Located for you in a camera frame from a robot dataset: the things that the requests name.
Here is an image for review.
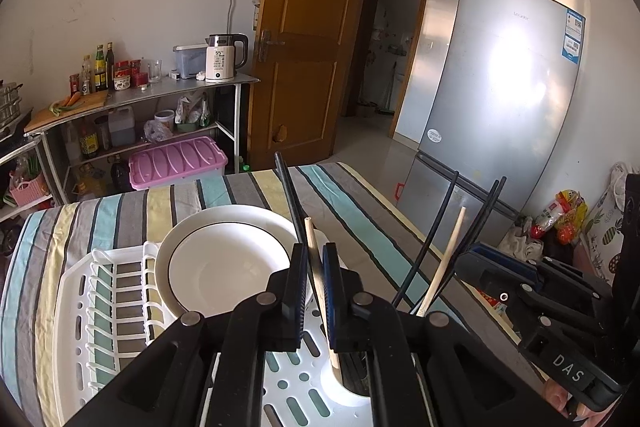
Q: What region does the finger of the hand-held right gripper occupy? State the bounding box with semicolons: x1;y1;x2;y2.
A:
470;241;547;284
456;249;526;308

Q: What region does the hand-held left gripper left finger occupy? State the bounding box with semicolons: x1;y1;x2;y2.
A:
65;243;313;427

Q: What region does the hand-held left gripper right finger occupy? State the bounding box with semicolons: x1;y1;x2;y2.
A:
322;243;556;427

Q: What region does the wooden chopstick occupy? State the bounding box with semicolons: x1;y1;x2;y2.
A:
305;217;343;373
416;207;467;315

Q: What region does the black chopstick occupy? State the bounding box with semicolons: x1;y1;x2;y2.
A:
414;177;508;312
274;151;310;253
391;170;460;307
406;179;498;309

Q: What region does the white cup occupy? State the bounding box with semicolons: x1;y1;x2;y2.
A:
327;307;431;410

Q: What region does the person's right hand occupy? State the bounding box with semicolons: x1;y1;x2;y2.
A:
542;379;613;427

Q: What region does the red yellow snack bag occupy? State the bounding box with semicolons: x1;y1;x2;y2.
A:
535;189;588;243

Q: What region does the black-rimmed white bowl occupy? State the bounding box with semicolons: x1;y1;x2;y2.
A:
167;222;301;313

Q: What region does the pineapple print pillow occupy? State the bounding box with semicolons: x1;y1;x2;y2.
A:
585;162;631;283

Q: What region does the large white bowl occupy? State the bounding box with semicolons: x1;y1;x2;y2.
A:
154;205;321;315

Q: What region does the silver fridge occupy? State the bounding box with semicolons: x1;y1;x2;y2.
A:
397;0;586;238

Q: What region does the pink storage box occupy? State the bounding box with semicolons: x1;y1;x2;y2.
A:
128;137;229;191

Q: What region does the striped tablecloth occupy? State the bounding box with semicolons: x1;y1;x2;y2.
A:
0;162;551;427

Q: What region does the metal shelf table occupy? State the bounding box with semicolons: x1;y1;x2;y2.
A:
22;74;261;208

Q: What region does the dark liquid plastic jug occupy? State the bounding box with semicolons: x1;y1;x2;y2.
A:
107;106;137;148

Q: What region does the white plastic dish rack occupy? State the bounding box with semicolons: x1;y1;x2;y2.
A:
52;227;381;427

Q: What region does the white electric kettle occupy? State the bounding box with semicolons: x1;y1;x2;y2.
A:
205;33;249;84

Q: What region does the grey storage container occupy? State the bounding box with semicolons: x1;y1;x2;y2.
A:
173;43;211;80

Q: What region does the wooden door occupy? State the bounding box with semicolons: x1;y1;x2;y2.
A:
248;0;371;172

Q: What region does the wooden cutting board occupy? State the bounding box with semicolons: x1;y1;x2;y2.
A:
23;89;113;132

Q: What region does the pink plastic basket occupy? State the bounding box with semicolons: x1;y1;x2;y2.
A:
9;172;48;208

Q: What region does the dark oil bottle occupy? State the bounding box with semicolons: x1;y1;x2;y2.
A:
105;42;117;88

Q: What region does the dark bottle yellow label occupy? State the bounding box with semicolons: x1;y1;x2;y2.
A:
94;45;108;92

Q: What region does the steel steamer pot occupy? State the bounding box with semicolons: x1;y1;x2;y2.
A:
0;81;25;128

